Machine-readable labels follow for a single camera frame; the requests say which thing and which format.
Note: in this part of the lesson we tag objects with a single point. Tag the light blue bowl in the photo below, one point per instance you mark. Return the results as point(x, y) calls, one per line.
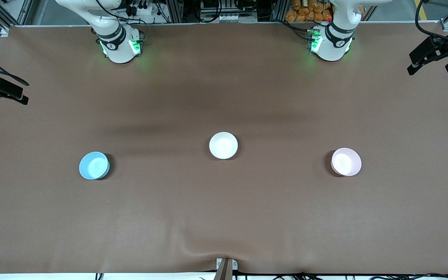
point(93, 166)

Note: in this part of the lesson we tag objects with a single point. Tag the pink bowl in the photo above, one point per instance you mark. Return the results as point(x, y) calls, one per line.
point(345, 162)

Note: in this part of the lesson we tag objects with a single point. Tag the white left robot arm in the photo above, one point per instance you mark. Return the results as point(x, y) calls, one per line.
point(331, 48)

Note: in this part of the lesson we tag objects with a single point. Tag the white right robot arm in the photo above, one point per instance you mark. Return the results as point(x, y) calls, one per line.
point(117, 50)

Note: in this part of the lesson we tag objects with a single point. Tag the white bowl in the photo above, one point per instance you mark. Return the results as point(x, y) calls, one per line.
point(223, 145)

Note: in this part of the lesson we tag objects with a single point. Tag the orange snack pile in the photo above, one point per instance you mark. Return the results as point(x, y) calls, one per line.
point(307, 11)

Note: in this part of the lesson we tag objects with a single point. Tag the white power strip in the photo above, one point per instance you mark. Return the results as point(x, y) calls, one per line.
point(144, 9)

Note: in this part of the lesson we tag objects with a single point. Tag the white terminal block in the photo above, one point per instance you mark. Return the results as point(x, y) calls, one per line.
point(232, 18)

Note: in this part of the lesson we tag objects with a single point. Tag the brown table mat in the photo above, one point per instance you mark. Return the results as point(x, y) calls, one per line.
point(224, 217)

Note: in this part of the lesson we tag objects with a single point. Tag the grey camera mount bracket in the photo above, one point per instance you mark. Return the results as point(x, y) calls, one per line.
point(226, 268)

